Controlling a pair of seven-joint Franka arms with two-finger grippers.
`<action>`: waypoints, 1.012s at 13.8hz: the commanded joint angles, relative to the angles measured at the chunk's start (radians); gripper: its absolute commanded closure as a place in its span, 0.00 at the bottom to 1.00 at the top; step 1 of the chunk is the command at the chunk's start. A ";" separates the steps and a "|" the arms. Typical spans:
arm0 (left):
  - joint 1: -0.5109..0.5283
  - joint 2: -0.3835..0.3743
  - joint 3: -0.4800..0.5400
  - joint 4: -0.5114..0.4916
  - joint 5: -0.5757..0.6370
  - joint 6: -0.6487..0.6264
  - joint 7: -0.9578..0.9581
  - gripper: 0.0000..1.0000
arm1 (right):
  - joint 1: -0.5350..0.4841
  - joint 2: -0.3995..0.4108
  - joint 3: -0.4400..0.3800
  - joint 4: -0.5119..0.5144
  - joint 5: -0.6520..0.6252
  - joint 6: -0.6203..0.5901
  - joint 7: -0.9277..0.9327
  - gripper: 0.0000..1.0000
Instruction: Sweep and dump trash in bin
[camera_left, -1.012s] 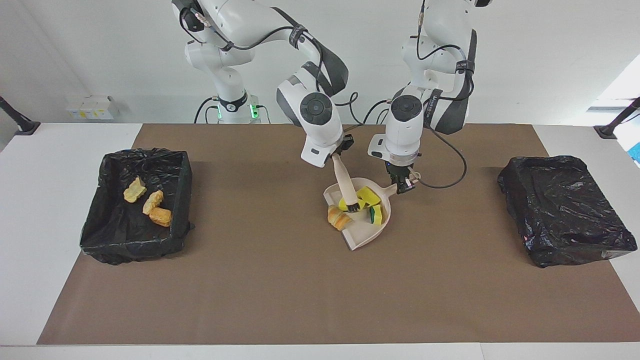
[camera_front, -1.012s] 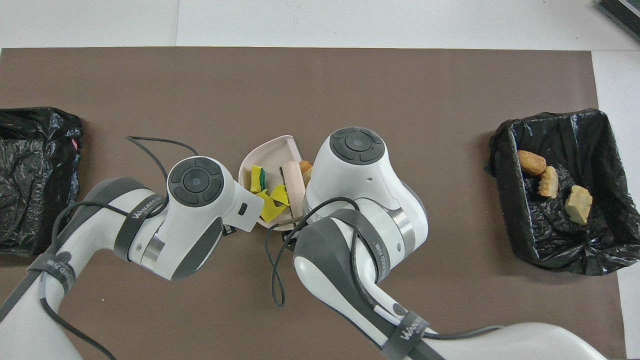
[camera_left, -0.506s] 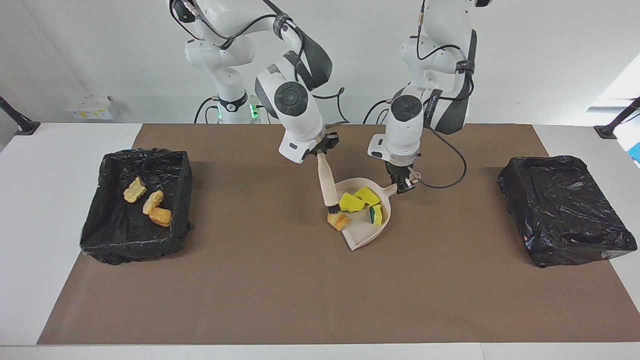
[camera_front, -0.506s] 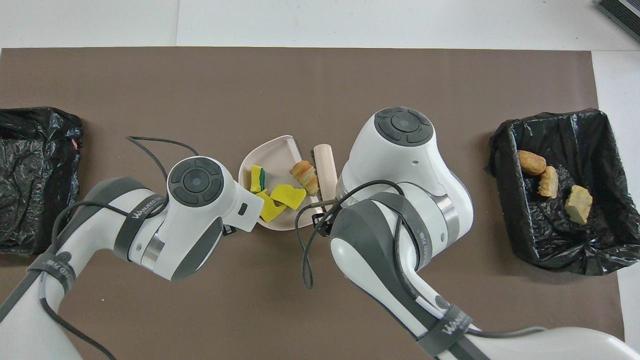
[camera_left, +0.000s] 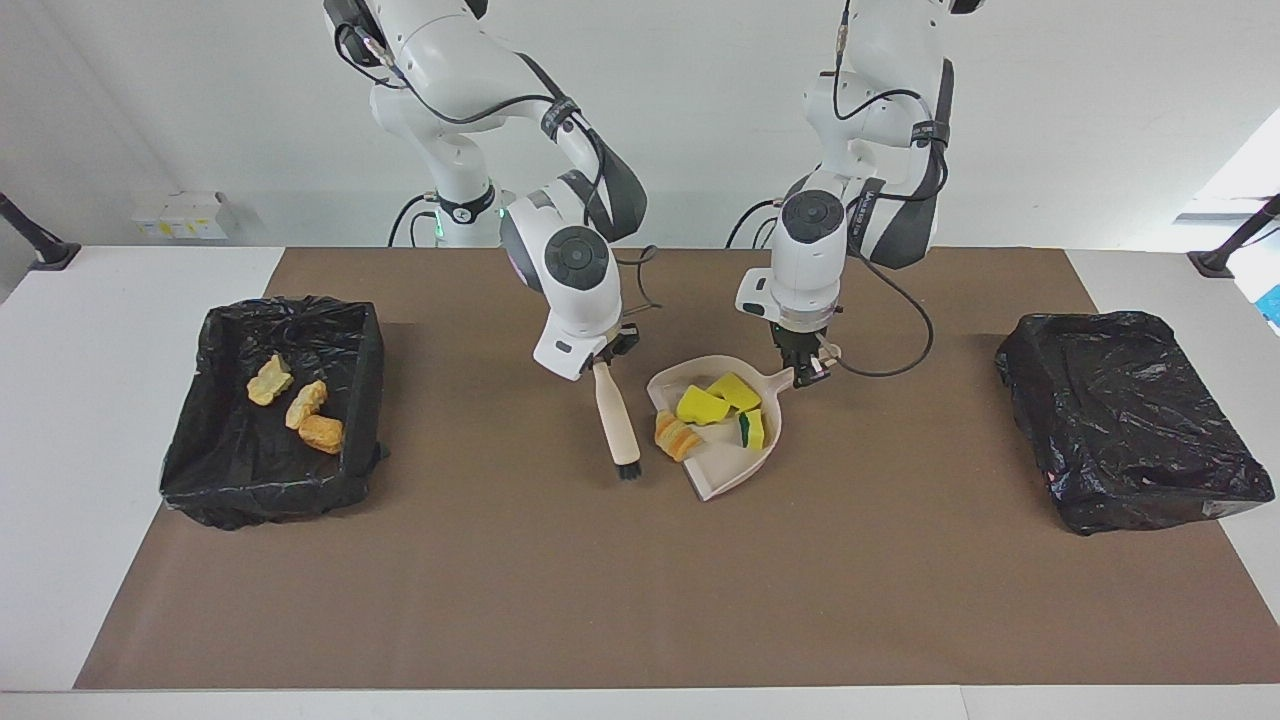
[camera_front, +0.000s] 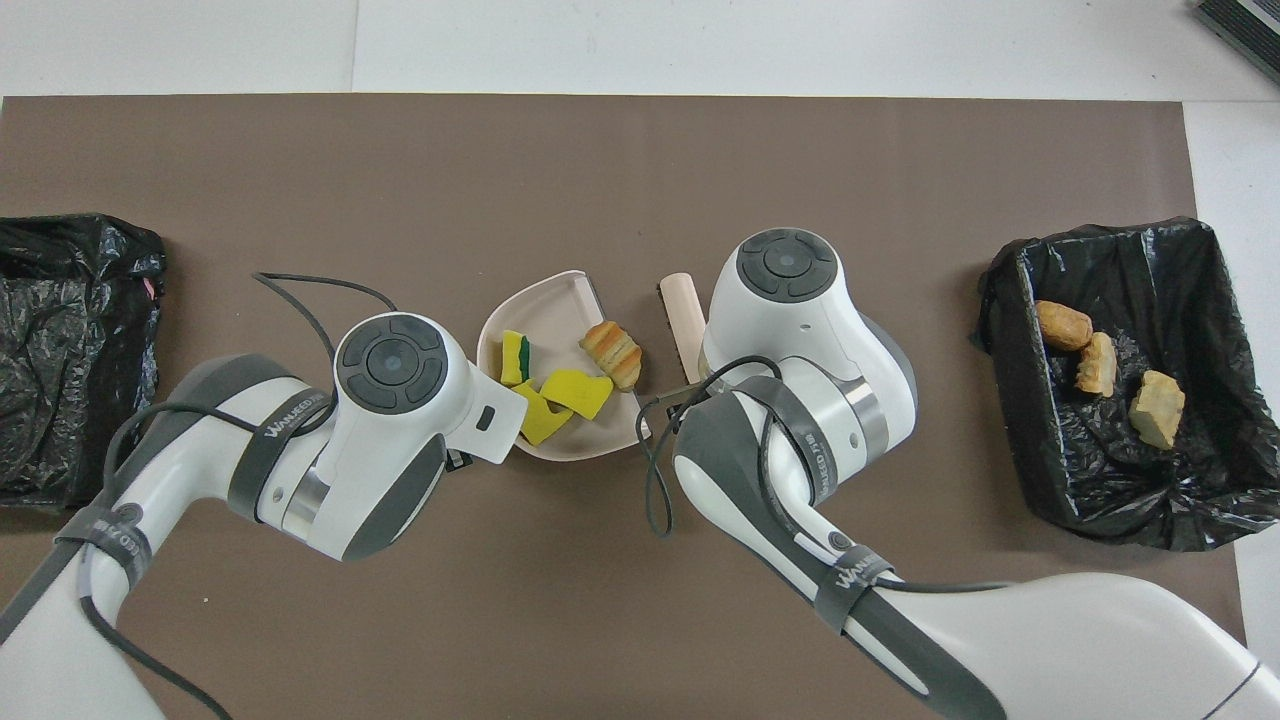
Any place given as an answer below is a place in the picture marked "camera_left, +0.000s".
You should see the notched yellow sponge piece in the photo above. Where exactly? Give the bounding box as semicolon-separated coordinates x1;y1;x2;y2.
707;372;763;413

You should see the beige brush with black bristles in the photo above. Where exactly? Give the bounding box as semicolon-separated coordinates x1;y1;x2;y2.
592;360;643;481

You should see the striped orange croissant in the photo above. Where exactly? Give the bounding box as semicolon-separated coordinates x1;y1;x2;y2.
654;408;706;463

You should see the beige plastic dustpan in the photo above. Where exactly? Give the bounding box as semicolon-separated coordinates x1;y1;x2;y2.
646;355;796;503

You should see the brown bread roll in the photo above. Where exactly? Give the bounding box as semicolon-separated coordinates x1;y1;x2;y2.
298;414;346;455

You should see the ridged golden bread piece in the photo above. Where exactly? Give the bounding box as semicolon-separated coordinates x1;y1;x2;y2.
285;379;329;431

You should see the pale yellow bread piece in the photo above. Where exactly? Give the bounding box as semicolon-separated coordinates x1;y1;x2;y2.
247;354;295;407

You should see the bin lined with black bag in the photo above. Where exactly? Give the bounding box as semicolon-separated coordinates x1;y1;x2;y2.
160;295;391;531
995;310;1276;536

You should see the brown table mat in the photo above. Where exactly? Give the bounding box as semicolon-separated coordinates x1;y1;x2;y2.
73;247;1280;691

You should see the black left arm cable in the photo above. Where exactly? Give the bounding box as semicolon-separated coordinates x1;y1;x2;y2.
833;0;951;379

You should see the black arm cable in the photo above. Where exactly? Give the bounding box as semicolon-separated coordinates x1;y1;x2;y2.
335;20;663;316
833;0;951;379

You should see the black base cable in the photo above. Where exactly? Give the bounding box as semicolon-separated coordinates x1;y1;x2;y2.
388;193;441;248
724;198;791;249

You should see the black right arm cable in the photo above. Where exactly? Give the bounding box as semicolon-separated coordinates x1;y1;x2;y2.
335;20;663;316

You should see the black camera stand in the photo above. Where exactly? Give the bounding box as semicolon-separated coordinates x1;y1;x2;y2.
1188;193;1280;279
0;190;81;271

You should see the white wall socket box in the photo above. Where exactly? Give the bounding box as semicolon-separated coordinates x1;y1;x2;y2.
132;190;233;241

